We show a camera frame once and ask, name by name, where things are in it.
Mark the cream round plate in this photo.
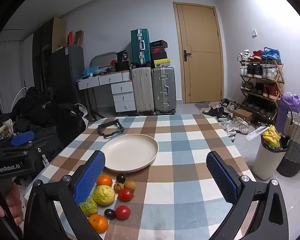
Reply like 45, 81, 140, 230
100, 134, 159, 173

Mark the white trash bin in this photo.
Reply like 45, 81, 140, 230
252, 130, 288, 180

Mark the scattered pile of shoes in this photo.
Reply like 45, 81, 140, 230
201, 99, 250, 140

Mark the yellow wooden door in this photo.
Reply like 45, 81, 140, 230
173, 2, 224, 104

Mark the silver suitcase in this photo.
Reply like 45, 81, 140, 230
151, 66, 177, 114

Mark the pile of black clothes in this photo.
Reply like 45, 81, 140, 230
12, 87, 89, 145

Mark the small bumpy green guava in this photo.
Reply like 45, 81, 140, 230
79, 197, 99, 217

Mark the brown paper bag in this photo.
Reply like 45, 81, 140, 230
74, 30, 84, 47

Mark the white flat strip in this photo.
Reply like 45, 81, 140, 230
245, 126, 268, 142

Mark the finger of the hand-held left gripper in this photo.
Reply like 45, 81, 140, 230
0, 140, 57, 161
10, 131, 35, 146

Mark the grey door mat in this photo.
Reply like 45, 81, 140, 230
195, 102, 211, 112

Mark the black box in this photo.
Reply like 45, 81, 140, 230
114, 61, 130, 72

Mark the white desk with drawers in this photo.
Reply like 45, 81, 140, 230
77, 70, 137, 113

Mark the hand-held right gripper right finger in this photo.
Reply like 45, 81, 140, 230
206, 151, 289, 240

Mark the orange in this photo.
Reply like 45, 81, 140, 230
88, 214, 109, 233
96, 174, 113, 188

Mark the person's left hand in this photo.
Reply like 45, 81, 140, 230
0, 180, 24, 227

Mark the white cable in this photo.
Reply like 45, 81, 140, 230
14, 87, 28, 105

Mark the red tomato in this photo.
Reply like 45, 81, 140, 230
118, 189, 134, 202
115, 205, 131, 220

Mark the dark refrigerator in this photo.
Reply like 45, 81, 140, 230
51, 45, 85, 105

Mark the black rectangular frame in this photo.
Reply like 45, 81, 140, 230
97, 119, 125, 139

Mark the blue plastic bag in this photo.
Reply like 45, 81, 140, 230
83, 66, 100, 77

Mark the beige suitcase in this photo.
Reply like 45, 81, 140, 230
130, 66, 155, 113

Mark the black printed bag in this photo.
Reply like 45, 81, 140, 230
116, 50, 129, 62

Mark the tall dark cabinet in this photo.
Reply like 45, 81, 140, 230
32, 17, 67, 93

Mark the wooden shoe rack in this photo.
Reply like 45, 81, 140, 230
240, 59, 284, 127

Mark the cardboard box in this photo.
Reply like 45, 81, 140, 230
233, 109, 253, 123

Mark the red and black shoebox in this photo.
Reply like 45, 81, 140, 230
150, 47, 168, 60

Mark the purple bag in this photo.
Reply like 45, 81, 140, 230
275, 93, 300, 133

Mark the large yellow-green guava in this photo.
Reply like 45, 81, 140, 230
92, 185, 115, 206

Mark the teal suitcase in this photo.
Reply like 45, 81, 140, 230
130, 29, 151, 65

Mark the yellow and black shoebox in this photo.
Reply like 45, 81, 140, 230
153, 58, 171, 68

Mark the shoe rack with shoes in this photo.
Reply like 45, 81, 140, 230
237, 47, 282, 117

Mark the grey curtain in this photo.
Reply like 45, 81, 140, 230
0, 30, 25, 113

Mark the yellow cloth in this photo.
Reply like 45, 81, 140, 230
261, 126, 283, 153

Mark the grey framed mirror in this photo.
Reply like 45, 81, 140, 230
90, 52, 118, 68

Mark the woven laundry basket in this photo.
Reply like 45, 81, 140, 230
276, 106, 300, 178

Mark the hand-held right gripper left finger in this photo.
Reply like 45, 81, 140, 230
23, 150, 107, 240

